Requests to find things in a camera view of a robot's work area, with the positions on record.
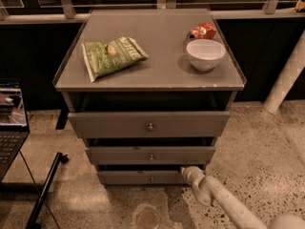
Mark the green chip bag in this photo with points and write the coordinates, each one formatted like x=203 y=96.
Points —
x=103 y=59

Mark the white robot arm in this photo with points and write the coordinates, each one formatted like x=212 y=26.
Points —
x=241 y=216

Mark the crushed red soda can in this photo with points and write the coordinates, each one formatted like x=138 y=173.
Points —
x=202 y=31

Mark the white bowl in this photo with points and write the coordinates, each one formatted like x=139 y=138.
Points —
x=205 y=54

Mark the white diagonal pipe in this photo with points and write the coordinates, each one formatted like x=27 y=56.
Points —
x=288 y=76

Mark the grey top drawer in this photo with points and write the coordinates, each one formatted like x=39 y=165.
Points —
x=148 y=124

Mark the black laptop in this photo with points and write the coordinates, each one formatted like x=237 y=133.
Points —
x=14 y=125

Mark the grey drawer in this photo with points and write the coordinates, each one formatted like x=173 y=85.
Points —
x=141 y=177
x=150 y=155
x=148 y=124

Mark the metal railing frame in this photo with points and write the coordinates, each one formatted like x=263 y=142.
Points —
x=53 y=11

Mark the grey drawer cabinet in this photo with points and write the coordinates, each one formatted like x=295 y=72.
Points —
x=166 y=82

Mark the black stand leg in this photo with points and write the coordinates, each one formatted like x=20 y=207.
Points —
x=42 y=193

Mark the grey middle drawer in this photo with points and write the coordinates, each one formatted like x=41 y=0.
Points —
x=150 y=155

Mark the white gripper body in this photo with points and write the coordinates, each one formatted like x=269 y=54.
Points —
x=191 y=175

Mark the grey bottom drawer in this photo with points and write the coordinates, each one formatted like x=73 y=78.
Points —
x=141 y=177

